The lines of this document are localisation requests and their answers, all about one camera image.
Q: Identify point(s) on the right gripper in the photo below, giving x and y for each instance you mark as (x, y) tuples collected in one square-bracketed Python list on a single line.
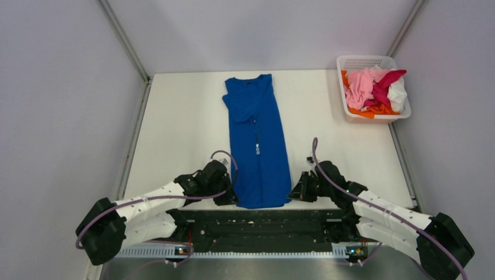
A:
[(300, 191)]

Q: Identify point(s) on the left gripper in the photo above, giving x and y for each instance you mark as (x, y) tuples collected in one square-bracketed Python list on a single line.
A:
[(229, 198)]

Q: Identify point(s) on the blue printed t-shirt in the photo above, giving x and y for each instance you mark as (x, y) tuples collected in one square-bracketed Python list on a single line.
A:
[(257, 143)]

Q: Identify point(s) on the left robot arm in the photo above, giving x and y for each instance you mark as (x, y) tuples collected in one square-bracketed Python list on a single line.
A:
[(110, 226)]

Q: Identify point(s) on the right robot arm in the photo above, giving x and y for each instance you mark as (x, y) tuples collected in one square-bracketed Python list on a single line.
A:
[(435, 243)]

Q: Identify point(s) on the orange t-shirt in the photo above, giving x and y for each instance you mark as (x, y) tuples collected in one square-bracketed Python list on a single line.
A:
[(372, 112)]

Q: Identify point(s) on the pink t-shirt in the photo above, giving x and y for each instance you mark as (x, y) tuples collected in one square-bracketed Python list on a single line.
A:
[(358, 85)]

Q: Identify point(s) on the magenta t-shirt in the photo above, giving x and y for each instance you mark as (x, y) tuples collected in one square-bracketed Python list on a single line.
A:
[(380, 89)]

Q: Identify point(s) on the white t-shirt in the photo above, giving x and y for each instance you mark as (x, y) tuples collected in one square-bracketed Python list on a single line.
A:
[(397, 95)]

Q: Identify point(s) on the white plastic basket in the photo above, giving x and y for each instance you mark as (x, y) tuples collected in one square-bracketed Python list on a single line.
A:
[(358, 62)]

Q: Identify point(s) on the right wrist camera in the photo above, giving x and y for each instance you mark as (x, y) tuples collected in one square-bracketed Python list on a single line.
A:
[(310, 161)]

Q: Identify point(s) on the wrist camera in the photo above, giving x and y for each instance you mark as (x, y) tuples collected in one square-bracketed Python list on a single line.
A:
[(310, 161), (224, 161)]

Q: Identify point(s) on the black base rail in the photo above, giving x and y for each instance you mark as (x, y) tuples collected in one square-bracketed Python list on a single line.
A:
[(265, 231)]

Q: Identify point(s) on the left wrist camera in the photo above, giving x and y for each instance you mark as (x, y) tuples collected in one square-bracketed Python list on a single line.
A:
[(224, 161)]

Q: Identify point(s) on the white slotted cable duct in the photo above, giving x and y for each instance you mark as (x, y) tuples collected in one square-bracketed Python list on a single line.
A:
[(182, 252)]

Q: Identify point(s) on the right corner aluminium post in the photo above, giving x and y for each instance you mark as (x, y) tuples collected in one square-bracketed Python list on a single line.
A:
[(410, 20)]

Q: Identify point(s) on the corner aluminium post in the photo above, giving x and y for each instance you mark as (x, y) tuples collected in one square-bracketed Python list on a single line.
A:
[(123, 39), (410, 20)]

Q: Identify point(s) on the left corner aluminium post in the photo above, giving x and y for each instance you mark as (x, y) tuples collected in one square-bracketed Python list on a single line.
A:
[(123, 39)]

